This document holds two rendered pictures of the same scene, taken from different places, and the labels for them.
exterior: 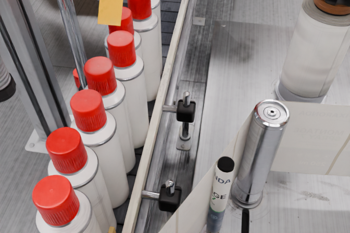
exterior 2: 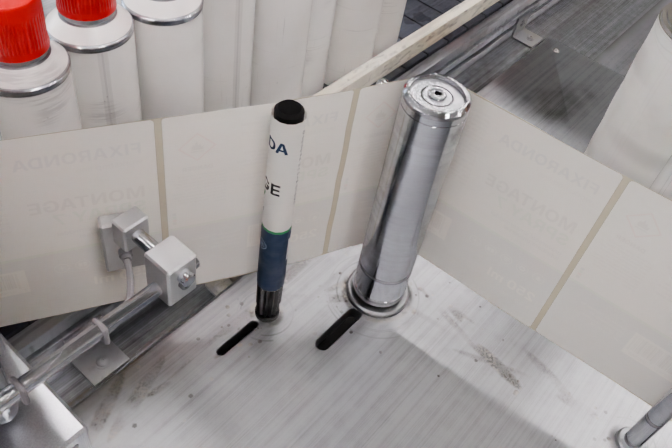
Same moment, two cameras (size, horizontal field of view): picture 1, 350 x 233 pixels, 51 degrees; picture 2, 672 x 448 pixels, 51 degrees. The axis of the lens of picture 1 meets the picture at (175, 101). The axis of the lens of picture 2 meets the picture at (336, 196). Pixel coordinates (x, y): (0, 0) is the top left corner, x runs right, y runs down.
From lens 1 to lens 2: 0.20 m
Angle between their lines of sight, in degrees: 16
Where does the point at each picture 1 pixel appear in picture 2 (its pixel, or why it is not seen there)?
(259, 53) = (585, 118)
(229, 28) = (563, 60)
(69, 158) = not seen: outside the picture
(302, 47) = (629, 90)
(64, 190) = not seen: outside the picture
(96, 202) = (100, 111)
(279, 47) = not seen: hidden behind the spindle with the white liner
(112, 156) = (169, 66)
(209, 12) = (558, 34)
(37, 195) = not seen: outside the picture
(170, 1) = not seen: outside the picture
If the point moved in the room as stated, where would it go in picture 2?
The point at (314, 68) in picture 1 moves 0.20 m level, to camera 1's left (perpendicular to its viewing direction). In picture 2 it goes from (635, 144) to (396, 34)
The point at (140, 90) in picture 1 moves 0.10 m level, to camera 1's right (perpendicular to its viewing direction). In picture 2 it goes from (290, 14) to (409, 70)
